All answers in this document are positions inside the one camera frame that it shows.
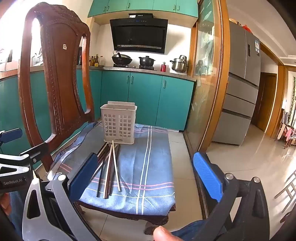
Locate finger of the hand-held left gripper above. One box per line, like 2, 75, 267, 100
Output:
0, 128, 23, 147
0, 142, 49, 167

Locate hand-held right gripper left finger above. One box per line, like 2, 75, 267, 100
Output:
22, 152, 102, 241

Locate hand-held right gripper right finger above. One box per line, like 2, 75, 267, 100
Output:
193, 152, 270, 241

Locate cream chopstick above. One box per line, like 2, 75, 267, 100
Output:
103, 144, 115, 199

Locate dark brown chopstick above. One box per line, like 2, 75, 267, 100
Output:
110, 144, 121, 195
107, 145, 119, 197

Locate brown chopsticks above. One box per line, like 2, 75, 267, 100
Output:
112, 140, 122, 192

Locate white plastic chopstick basket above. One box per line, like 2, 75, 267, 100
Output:
100, 101, 138, 144

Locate person's right hand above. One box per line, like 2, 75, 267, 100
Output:
153, 227, 179, 241

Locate person's leg in jeans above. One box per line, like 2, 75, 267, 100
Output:
171, 220, 228, 241

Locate blue plaid cloth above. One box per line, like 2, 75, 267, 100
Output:
47, 122, 176, 216

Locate metal stool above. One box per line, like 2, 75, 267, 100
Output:
274, 169, 296, 207

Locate white dish rack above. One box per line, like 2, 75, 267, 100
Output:
31, 50, 44, 67

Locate carved wooden chair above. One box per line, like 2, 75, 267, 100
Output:
18, 2, 176, 235

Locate silver refrigerator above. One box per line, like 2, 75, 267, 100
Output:
211, 21, 261, 146

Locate clothes drying rack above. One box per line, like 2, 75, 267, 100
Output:
276, 109, 296, 149

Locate wood framed glass sliding door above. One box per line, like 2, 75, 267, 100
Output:
184, 0, 229, 220

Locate brown wooden door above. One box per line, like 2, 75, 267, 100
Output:
251, 72, 277, 132

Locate teal kitchen base cabinets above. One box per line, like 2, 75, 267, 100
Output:
0, 68, 196, 167

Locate stainless steel pot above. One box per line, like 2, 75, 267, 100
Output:
170, 55, 188, 73

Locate green vine plant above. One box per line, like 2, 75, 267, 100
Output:
290, 77, 296, 116

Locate gas stove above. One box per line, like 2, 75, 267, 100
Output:
113, 64, 158, 71

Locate black wok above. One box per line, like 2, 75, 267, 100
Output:
112, 52, 133, 65

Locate black cooking pot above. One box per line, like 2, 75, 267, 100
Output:
138, 56, 156, 66

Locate black range hood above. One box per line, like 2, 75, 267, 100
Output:
110, 13, 168, 55

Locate teal wall cabinets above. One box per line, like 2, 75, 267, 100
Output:
87, 0, 199, 18

